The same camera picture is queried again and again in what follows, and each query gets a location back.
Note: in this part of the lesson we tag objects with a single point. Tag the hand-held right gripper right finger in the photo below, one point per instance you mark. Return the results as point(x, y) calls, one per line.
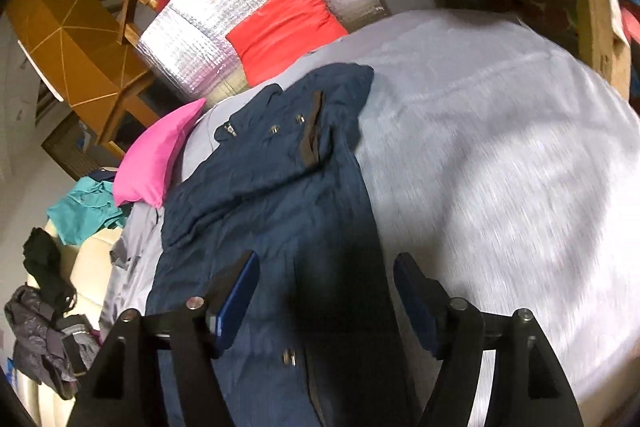
point(415, 302)

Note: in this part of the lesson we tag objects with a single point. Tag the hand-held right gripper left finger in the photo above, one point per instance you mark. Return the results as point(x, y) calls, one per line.
point(240, 302)

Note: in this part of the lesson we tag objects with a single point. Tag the navy puffer jacket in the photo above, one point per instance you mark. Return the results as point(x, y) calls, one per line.
point(280, 217)

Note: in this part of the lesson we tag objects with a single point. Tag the cream sofa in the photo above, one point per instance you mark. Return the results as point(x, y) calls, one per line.
point(95, 267)

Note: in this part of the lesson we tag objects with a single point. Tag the grey knit garment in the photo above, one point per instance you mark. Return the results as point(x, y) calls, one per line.
point(80, 332)

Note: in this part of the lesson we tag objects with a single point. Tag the grey bed sheet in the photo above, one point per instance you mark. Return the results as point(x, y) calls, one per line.
point(500, 157)

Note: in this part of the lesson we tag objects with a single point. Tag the pink pillow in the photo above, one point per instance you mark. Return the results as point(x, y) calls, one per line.
point(150, 157)

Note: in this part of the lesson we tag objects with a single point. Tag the teal garment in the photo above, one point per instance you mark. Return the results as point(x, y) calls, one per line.
point(85, 212)

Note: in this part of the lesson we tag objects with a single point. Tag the black garment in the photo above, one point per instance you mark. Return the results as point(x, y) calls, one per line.
point(42, 257)

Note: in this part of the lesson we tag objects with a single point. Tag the grey shiny puffer jacket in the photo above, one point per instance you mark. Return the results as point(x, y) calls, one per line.
point(35, 332)

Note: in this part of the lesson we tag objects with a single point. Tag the wooden door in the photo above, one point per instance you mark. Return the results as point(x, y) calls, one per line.
point(65, 152)

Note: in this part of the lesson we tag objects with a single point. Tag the silver foil insulation mat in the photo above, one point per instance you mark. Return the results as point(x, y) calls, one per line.
point(200, 42)

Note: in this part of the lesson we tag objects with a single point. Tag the red-orange pillow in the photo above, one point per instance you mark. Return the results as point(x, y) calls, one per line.
point(285, 32)

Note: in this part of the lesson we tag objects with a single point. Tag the wooden pillar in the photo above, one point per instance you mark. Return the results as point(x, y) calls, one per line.
point(75, 37)

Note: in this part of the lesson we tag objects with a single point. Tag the wooden table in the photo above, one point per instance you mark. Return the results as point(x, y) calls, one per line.
point(595, 7)

